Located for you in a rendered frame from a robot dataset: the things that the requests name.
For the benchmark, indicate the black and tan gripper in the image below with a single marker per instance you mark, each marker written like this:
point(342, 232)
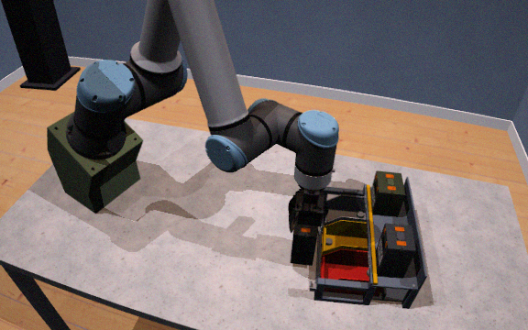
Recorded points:
point(305, 215)

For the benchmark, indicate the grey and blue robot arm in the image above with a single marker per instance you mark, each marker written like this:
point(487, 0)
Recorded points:
point(105, 87)

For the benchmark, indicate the red bin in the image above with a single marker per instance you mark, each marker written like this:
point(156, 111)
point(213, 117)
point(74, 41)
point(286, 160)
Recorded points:
point(350, 265)

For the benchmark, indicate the orange flat bar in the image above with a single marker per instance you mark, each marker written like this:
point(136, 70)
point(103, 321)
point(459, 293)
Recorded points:
point(372, 240)

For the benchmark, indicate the dark grey shelf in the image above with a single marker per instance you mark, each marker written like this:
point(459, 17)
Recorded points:
point(394, 289)

